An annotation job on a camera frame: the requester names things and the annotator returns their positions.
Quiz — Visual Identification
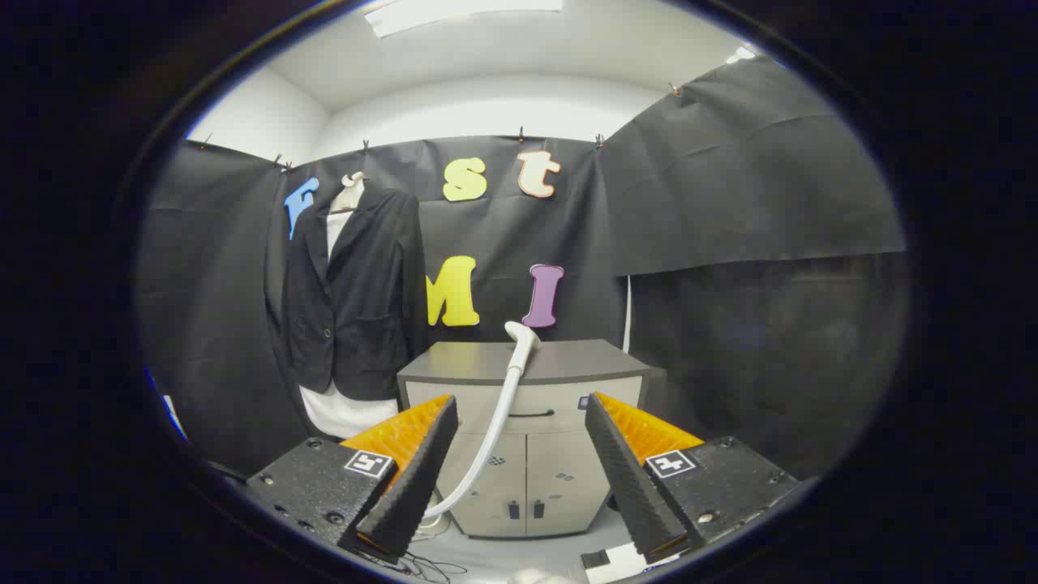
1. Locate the grey cabinet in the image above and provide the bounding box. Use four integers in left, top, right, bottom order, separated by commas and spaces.
397, 339, 662, 539

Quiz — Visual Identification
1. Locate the ceiling light panel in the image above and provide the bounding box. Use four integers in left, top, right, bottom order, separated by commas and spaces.
362, 0, 564, 39

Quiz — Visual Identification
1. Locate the blue and white floor item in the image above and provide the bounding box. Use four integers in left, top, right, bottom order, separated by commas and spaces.
162, 395, 189, 443

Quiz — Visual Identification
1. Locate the white and black floor item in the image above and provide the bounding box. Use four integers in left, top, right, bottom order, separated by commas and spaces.
581, 542, 651, 582

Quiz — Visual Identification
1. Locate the white garment steamer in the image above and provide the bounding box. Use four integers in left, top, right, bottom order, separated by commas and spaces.
422, 321, 543, 522

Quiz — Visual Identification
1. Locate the white mannequin torso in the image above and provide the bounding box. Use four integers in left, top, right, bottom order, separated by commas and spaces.
298, 170, 400, 440

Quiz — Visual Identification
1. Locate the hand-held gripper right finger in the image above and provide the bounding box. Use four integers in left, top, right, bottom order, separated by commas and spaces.
585, 393, 800, 565

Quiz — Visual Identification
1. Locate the black suit jacket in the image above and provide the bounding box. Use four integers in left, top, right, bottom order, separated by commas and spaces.
280, 188, 427, 402

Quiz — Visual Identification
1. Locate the tangle of floor cables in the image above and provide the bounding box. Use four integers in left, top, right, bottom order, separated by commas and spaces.
357, 531, 469, 583

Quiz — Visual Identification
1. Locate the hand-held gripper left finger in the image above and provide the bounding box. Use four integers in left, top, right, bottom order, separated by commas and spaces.
246, 395, 459, 565

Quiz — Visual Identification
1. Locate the black backdrop cloth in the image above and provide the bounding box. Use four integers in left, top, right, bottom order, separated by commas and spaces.
138, 57, 907, 479

